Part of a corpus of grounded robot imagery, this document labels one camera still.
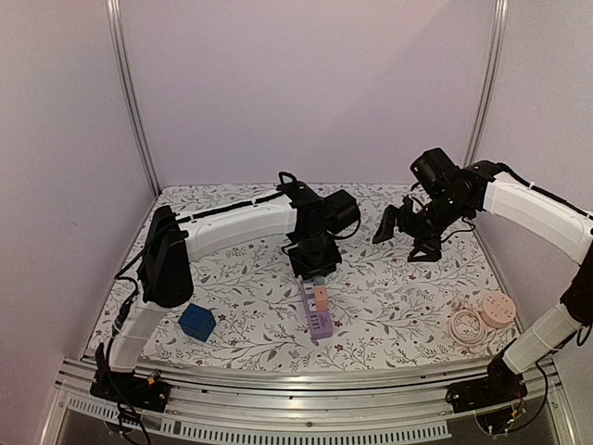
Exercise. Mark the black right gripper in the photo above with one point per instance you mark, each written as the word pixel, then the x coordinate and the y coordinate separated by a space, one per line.
pixel 412 227

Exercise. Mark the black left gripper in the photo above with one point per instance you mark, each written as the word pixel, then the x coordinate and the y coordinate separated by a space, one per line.
pixel 302 271

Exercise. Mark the pink plug adapter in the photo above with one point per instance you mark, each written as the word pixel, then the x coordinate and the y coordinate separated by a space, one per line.
pixel 321 298

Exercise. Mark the purple power strip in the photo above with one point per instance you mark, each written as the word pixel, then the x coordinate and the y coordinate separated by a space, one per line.
pixel 321 325

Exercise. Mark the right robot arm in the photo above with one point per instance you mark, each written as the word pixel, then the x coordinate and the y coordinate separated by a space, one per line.
pixel 456 193

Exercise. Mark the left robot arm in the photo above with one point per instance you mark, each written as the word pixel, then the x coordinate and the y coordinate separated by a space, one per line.
pixel 311 223

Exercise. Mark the floral table cloth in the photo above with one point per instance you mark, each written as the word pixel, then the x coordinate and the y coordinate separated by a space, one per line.
pixel 387 312

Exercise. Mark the pink round power socket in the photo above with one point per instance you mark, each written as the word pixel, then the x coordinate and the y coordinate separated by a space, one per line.
pixel 498 310

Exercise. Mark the dark blue cube socket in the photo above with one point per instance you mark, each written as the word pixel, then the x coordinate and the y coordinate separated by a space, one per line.
pixel 197 322

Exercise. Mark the aluminium front rail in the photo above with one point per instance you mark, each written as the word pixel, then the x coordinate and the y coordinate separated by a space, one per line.
pixel 390 406

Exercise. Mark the right aluminium frame post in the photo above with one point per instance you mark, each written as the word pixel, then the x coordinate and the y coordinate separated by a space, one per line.
pixel 494 51

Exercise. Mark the aluminium frame post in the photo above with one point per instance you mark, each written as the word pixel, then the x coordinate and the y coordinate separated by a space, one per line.
pixel 118 40
pixel 494 51

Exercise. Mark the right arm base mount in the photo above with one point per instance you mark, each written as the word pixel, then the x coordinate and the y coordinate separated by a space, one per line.
pixel 500 385

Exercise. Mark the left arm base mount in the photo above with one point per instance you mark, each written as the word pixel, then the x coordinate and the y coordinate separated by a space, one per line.
pixel 143 392

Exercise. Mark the left aluminium frame post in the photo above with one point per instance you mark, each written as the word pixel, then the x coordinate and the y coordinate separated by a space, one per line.
pixel 118 40

